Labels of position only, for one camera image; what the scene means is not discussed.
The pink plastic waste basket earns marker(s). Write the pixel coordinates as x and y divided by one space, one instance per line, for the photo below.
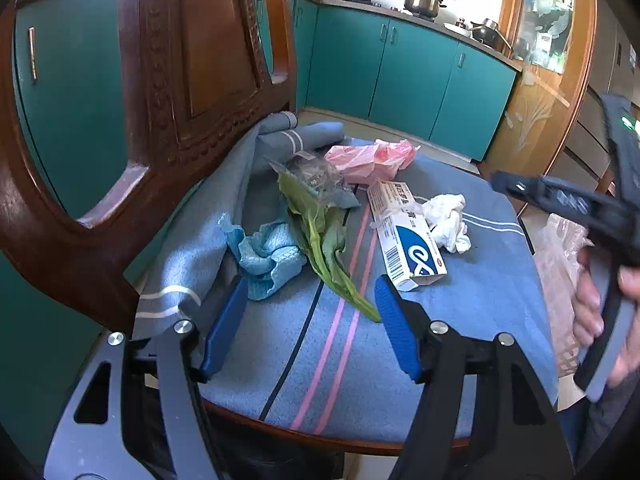
565 357

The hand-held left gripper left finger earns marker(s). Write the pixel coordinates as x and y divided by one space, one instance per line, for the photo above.
225 330

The blue striped cloth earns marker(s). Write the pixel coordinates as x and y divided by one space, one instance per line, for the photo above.
450 320

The white bowl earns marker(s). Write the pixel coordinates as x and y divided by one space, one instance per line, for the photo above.
457 29

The pink plastic bag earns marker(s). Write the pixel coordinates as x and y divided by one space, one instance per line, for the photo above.
360 162

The clear crinkled plastic wrapper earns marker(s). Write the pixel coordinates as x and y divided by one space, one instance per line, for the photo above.
312 175

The teal base cabinets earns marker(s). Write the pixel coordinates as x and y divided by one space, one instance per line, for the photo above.
410 85

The person's right hand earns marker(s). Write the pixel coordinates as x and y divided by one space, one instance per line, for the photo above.
589 305

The carved wooden chair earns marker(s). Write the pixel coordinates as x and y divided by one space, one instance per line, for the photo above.
210 60

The silver refrigerator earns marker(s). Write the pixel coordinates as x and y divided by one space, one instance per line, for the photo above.
607 70

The light blue cloth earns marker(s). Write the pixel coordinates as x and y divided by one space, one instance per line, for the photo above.
265 260

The white tissue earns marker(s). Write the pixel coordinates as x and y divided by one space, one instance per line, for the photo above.
447 222

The green vegetable leaf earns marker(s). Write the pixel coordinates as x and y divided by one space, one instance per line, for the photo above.
325 240

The steel pot with lid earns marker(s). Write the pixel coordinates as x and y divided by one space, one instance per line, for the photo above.
422 1

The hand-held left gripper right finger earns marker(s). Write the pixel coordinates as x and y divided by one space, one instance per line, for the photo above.
397 330

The wood framed glass door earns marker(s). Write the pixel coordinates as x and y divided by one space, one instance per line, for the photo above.
545 110

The white and blue carton box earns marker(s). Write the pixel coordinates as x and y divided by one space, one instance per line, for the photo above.
407 240

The dark pot with lid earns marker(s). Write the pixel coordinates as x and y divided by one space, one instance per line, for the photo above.
487 35

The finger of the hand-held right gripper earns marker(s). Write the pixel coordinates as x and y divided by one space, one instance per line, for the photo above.
550 192

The grey stone countertop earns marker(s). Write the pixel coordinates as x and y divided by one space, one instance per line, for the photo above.
360 8

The clear plastic bin liner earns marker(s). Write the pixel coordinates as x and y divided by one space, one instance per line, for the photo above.
560 245

